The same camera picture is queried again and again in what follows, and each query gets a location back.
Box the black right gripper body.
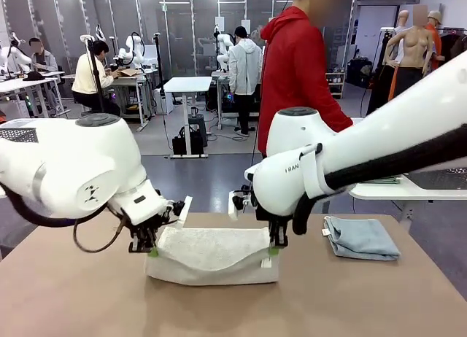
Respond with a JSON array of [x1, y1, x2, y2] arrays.
[[255, 204, 293, 231]]

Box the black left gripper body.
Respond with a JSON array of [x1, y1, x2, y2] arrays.
[[126, 205, 172, 242]]

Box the white towel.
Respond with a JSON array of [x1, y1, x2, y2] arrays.
[[144, 225, 280, 287]]

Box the grey-blue towel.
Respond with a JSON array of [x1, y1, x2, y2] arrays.
[[323, 215, 401, 261]]

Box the person's right forearm red sleeve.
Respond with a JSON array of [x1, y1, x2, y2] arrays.
[[326, 92, 355, 133]]

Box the black bag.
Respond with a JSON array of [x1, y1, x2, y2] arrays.
[[171, 126, 204, 156]]

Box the white side table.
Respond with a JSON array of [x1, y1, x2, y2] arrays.
[[348, 168, 467, 225]]

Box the green folded cloth stack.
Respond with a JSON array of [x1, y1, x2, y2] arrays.
[[355, 175, 403, 186]]

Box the dark grey plastic stool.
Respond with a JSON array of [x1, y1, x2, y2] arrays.
[[188, 113, 209, 148]]

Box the person in red jacket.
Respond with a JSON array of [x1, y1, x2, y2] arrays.
[[257, 0, 355, 159]]

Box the white standing desk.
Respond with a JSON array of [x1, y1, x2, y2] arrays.
[[163, 76, 213, 160]]

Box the black tripod pole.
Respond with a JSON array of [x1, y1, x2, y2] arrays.
[[86, 40, 107, 114]]

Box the person in cream sweater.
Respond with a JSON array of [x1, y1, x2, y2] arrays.
[[71, 40, 123, 117]]

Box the person in white jacket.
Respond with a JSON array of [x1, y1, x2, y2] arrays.
[[228, 26, 263, 137]]

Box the long white desk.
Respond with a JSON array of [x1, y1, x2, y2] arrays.
[[0, 71, 72, 119]]

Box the seated person in grey jacket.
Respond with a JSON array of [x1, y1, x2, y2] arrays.
[[28, 37, 61, 114]]

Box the bare tan mannequin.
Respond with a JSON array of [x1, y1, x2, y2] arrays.
[[385, 4, 437, 108]]

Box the pale mannequin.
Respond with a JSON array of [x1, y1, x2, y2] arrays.
[[386, 9, 412, 70]]

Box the dark garments on rack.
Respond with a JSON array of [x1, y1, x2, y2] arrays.
[[437, 26, 467, 64]]

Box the mannequin with hat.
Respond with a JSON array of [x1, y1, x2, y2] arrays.
[[425, 9, 447, 63]]

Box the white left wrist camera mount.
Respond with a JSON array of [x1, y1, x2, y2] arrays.
[[160, 195, 193, 231]]

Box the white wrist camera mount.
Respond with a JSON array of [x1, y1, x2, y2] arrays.
[[160, 195, 193, 231], [228, 185, 256, 221]]

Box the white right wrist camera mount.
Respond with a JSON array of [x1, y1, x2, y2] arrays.
[[228, 185, 256, 221]]

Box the thin brown cable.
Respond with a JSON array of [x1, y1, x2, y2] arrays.
[[72, 214, 128, 253]]

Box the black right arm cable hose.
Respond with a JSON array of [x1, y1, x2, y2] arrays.
[[291, 123, 467, 236]]

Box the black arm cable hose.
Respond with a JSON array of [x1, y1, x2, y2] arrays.
[[0, 182, 123, 228], [291, 123, 467, 236]]

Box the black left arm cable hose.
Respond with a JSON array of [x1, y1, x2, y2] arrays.
[[0, 182, 123, 228]]

